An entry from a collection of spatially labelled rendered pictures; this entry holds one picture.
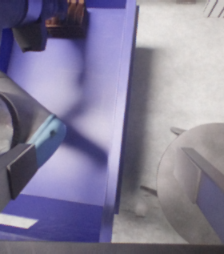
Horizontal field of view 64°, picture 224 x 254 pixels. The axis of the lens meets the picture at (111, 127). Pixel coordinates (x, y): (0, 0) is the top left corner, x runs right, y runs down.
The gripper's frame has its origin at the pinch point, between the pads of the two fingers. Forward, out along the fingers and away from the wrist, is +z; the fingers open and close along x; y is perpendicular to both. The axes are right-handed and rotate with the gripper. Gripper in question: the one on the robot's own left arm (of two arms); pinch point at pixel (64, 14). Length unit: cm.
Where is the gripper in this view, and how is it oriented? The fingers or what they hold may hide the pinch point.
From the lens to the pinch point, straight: 59.5
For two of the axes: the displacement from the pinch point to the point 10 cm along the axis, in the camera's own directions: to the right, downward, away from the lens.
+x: -9.9, -1.0, 1.2
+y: 0.2, -8.5, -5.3
